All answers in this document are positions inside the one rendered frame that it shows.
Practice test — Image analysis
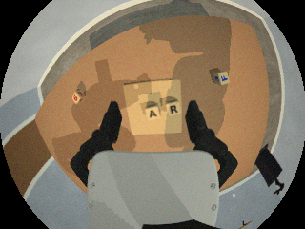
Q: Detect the beige block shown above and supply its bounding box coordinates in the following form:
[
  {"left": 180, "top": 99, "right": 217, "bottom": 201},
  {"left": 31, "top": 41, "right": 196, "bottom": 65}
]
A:
[
  {"left": 166, "top": 99, "right": 181, "bottom": 116},
  {"left": 72, "top": 90, "right": 85, "bottom": 104},
  {"left": 213, "top": 71, "right": 230, "bottom": 85},
  {"left": 145, "top": 103, "right": 161, "bottom": 120}
]

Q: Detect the tan flat mat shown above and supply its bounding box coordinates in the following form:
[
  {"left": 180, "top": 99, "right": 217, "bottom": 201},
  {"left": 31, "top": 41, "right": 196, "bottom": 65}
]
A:
[{"left": 123, "top": 79, "right": 182, "bottom": 135}]

